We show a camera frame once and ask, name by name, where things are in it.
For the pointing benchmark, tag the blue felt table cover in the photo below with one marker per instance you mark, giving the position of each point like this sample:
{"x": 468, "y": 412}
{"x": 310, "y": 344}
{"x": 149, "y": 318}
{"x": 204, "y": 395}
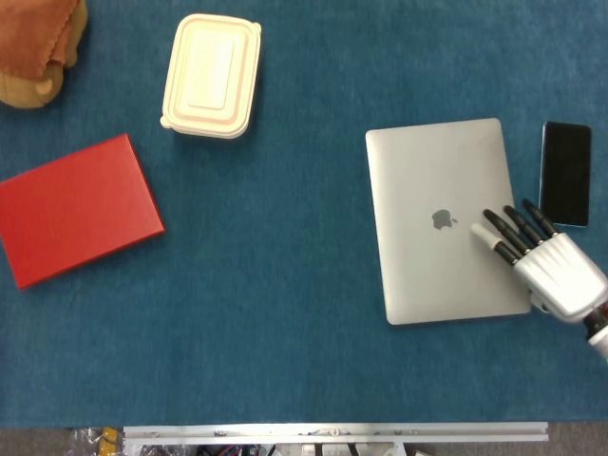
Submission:
{"x": 285, "y": 285}

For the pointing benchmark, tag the clear plastic bag yellow contents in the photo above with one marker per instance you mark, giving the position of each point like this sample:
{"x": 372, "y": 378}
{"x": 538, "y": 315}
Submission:
{"x": 97, "y": 442}

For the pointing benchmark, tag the red flat box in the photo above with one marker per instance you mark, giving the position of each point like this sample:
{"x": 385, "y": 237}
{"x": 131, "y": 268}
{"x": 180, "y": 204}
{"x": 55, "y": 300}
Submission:
{"x": 76, "y": 209}

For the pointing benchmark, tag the cream lidded food container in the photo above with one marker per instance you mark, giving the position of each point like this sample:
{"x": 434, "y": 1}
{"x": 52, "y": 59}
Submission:
{"x": 211, "y": 76}

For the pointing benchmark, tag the silver Apple laptop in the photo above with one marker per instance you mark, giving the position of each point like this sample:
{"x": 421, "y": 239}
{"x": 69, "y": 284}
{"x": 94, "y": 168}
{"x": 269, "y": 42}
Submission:
{"x": 427, "y": 180}

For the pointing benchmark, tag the black smartphone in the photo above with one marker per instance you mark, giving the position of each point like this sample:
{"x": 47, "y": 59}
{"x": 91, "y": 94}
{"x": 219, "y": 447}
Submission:
{"x": 565, "y": 166}

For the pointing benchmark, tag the aluminium profile rail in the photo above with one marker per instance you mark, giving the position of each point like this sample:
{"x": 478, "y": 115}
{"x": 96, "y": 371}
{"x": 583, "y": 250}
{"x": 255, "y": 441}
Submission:
{"x": 332, "y": 431}

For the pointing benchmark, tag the rust brown cloth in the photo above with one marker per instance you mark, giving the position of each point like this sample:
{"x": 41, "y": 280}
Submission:
{"x": 28, "y": 38}

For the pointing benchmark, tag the tan plush toy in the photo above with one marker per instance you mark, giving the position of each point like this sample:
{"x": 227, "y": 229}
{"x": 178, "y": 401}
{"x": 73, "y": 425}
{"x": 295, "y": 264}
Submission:
{"x": 24, "y": 92}

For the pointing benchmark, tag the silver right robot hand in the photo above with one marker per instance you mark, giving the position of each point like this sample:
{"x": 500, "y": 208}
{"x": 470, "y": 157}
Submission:
{"x": 560, "y": 275}

